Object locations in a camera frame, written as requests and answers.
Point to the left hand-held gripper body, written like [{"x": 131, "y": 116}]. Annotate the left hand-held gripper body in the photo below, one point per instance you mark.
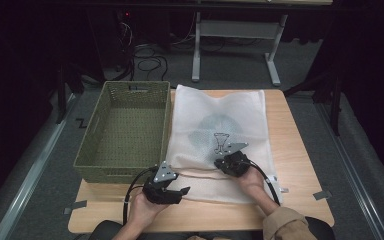
[{"x": 161, "y": 195}]

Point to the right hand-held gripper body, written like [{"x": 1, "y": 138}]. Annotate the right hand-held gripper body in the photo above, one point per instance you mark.
[{"x": 235, "y": 165}]

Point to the black cloth garment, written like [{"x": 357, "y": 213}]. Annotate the black cloth garment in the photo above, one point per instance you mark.
[{"x": 203, "y": 136}]

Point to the white mesh laundry bag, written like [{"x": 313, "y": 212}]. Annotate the white mesh laundry bag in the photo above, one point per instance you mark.
[{"x": 246, "y": 113}]

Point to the green woven basket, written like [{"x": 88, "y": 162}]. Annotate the green woven basket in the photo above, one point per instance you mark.
[{"x": 126, "y": 133}]

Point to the person's left hand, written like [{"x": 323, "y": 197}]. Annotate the person's left hand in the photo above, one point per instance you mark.
[{"x": 143, "y": 210}]

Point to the person's right hand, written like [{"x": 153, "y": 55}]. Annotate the person's right hand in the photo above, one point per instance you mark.
[{"x": 253, "y": 185}]

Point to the person's left leg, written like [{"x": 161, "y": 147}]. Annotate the person's left leg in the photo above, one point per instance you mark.
[{"x": 106, "y": 230}]

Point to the person's leg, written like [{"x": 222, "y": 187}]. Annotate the person's leg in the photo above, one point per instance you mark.
[
  {"x": 323, "y": 228},
  {"x": 106, "y": 230}
]

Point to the grey tape strip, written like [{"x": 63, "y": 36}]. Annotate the grey tape strip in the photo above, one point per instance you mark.
[
  {"x": 322, "y": 195},
  {"x": 76, "y": 206}
]

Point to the person's right leg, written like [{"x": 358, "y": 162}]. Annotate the person's right leg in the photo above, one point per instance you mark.
[{"x": 323, "y": 228}]

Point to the black metal stand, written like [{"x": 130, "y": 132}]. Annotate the black metal stand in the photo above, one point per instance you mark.
[
  {"x": 336, "y": 106},
  {"x": 61, "y": 96}
]

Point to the grey-legged desk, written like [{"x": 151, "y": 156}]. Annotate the grey-legged desk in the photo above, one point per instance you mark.
[{"x": 236, "y": 29}]

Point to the metal floor rail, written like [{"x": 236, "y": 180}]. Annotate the metal floor rail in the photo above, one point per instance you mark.
[
  {"x": 356, "y": 180},
  {"x": 30, "y": 180}
]

